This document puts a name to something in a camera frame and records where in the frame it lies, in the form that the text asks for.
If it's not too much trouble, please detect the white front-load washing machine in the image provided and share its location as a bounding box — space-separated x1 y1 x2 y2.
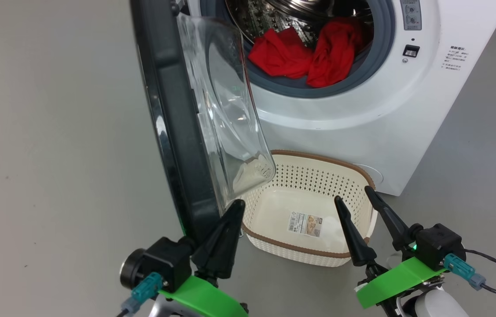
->
181 0 496 197

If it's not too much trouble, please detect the paper product label with barcode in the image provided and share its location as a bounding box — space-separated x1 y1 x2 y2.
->
288 211 324 238

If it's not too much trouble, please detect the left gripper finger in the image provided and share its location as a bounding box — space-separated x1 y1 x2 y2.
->
212 200 246 279
190 200 239 279

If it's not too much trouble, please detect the teal left cable connector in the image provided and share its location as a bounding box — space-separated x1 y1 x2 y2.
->
120 271 164 314

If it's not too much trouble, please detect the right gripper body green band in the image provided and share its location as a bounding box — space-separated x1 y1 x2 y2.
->
355 257 447 309

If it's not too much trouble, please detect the teal right cable connector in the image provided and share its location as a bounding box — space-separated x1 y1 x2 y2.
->
443 253 487 291

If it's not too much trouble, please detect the round white filter cover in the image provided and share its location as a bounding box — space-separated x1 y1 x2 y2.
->
353 163 384 190

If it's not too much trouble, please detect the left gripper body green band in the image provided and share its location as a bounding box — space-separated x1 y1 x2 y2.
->
158 275 249 317

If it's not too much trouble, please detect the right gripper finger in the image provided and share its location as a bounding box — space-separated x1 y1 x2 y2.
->
334 195 377 267
364 185 411 252

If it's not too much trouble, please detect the teal cable connector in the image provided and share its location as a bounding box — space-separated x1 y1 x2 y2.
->
120 271 164 314
443 253 487 291

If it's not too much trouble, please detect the red garment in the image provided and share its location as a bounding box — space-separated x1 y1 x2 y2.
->
247 27 315 80
306 18 364 88

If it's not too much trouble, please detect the grey icon warning sticker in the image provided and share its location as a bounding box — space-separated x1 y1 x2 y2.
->
399 0 423 31

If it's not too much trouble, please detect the round black glass washer door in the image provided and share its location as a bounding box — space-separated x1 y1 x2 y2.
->
129 0 276 243

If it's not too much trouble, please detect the cream perforated basket brown rim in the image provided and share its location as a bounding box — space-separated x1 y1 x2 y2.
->
234 149 379 268

